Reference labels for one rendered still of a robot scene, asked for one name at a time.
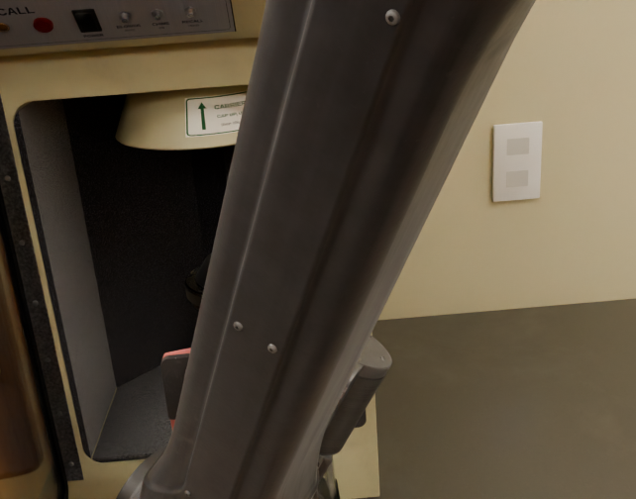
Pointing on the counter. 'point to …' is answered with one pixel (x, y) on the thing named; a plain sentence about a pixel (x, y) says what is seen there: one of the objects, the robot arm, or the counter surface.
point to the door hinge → (10, 184)
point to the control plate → (143, 19)
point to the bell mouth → (182, 119)
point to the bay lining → (116, 242)
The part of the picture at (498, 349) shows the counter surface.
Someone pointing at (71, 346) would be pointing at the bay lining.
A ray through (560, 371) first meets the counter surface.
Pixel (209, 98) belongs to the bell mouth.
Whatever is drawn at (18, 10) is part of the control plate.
